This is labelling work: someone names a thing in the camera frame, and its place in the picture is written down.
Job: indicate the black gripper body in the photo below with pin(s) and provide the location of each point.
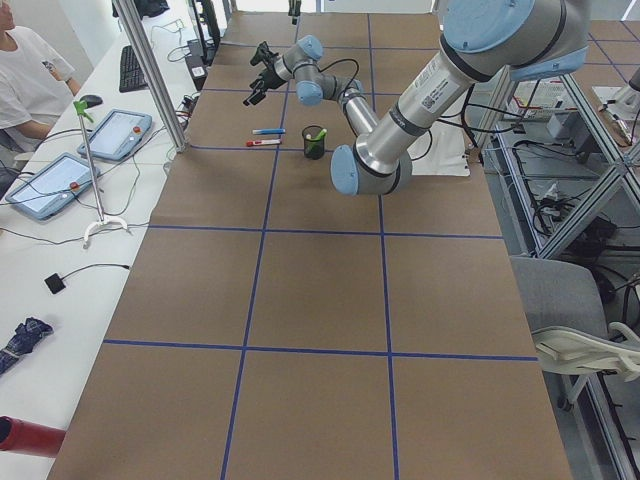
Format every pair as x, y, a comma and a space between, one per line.
270, 75

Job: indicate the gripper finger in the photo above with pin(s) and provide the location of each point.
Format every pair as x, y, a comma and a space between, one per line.
246, 100
294, 10
258, 93

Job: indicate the blue marker pen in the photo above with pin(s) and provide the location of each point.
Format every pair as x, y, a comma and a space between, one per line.
269, 131

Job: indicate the red white marker pen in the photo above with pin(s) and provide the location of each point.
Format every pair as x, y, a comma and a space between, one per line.
263, 143

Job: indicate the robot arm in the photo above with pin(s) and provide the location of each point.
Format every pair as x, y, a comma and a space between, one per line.
532, 39

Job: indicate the black mesh pen cup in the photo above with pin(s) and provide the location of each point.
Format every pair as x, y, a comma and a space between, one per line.
308, 153

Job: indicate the green highlighter pen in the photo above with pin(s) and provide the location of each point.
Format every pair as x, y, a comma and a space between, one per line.
318, 140

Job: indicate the black keyboard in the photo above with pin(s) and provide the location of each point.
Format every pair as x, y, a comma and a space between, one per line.
131, 74

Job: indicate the far blue teach pendant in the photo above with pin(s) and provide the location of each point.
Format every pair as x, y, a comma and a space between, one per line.
117, 134

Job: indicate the blue teach pendant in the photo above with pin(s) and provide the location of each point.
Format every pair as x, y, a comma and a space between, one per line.
117, 134
54, 187

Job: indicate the black computer mouse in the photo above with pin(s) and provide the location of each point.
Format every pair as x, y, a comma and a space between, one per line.
91, 100

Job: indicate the person in white shirt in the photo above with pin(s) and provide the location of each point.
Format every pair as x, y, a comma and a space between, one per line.
37, 83

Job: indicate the near blue teach pendant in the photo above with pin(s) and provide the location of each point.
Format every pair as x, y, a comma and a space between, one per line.
54, 187

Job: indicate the small black puck device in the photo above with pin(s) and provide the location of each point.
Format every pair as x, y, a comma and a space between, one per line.
55, 283

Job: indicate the folded blue umbrella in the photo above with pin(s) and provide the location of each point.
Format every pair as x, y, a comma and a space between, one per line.
26, 336

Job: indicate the white office chair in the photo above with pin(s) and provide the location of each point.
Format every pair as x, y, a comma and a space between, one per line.
566, 318

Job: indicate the red cylinder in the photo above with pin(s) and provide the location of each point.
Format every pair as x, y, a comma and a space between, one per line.
27, 438

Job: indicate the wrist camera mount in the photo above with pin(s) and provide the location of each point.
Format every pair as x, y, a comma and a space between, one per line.
264, 55

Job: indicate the aluminium frame post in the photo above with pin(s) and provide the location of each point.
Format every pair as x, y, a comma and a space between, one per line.
136, 34

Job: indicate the green handled reacher grabber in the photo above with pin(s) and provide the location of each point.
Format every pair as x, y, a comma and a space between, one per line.
104, 220

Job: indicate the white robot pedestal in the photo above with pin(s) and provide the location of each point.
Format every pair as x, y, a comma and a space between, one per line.
441, 151

